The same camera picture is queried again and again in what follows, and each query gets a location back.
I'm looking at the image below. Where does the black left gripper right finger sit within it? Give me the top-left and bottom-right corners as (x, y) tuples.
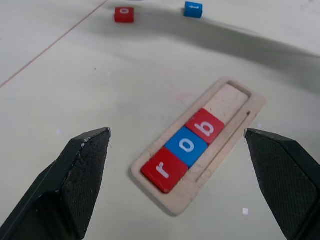
(243, 127), (320, 240)

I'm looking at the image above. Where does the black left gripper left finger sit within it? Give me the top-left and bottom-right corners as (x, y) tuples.
(0, 127), (112, 240)

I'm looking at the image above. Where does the wooden letter tray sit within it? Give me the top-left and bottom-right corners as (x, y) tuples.
(130, 76), (267, 216)

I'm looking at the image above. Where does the red letter r block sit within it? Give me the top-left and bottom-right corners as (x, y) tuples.
(140, 146), (189, 194)

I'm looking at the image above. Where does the red letter b block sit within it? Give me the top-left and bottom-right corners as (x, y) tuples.
(185, 107), (225, 145)

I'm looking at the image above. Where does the blue letter o block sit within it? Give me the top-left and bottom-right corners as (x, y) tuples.
(164, 126), (209, 169)

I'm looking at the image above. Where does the red letter o block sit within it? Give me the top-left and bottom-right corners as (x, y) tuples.
(114, 6), (135, 24)

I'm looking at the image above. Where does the blue letter t block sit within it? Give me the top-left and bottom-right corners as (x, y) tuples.
(183, 1), (204, 19)

